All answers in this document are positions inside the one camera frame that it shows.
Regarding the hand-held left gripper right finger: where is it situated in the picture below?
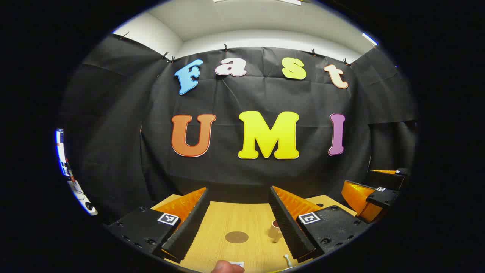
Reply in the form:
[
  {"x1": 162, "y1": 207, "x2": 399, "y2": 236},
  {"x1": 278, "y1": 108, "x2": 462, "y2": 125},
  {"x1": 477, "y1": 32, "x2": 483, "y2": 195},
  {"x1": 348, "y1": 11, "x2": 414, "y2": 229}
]
[{"x1": 269, "y1": 186, "x2": 370, "y2": 263}]

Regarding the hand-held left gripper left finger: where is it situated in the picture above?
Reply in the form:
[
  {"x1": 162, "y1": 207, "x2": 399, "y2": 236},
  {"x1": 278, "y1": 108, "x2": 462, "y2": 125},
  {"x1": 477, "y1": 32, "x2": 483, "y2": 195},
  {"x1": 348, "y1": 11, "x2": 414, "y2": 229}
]
[{"x1": 104, "y1": 187, "x2": 211, "y2": 264}]

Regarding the beige cup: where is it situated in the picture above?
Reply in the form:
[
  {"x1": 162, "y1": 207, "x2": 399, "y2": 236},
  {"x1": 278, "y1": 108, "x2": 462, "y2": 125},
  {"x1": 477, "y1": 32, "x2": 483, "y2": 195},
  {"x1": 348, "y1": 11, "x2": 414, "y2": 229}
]
[{"x1": 268, "y1": 220, "x2": 284, "y2": 243}]

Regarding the round brown coaster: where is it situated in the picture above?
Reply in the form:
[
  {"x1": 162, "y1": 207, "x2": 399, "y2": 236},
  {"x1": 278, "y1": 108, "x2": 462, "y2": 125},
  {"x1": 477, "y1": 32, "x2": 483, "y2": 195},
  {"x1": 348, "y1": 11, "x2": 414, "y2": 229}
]
[{"x1": 225, "y1": 231, "x2": 249, "y2": 244}]

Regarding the light wooden desktop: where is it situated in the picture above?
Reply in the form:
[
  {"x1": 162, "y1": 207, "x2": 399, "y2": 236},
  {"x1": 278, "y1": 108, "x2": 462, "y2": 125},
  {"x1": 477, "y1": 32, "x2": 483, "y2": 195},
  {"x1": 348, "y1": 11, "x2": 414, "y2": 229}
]
[{"x1": 152, "y1": 193, "x2": 358, "y2": 273}]

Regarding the white equipment panel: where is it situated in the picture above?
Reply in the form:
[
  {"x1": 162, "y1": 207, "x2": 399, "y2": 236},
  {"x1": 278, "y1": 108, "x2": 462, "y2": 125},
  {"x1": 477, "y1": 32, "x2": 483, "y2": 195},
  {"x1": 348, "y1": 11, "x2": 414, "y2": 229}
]
[{"x1": 67, "y1": 180, "x2": 98, "y2": 216}]

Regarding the black backdrop cloth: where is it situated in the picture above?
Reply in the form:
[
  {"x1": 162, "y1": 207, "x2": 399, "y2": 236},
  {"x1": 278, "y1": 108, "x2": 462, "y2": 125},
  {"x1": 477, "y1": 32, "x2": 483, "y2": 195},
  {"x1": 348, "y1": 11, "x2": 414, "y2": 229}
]
[{"x1": 61, "y1": 33, "x2": 419, "y2": 224}]

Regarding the bright screen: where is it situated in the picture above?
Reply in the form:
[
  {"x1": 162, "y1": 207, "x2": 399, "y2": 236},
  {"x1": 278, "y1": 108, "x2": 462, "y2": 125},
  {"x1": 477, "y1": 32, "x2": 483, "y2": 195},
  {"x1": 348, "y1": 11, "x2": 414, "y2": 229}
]
[{"x1": 55, "y1": 128, "x2": 72, "y2": 177}]

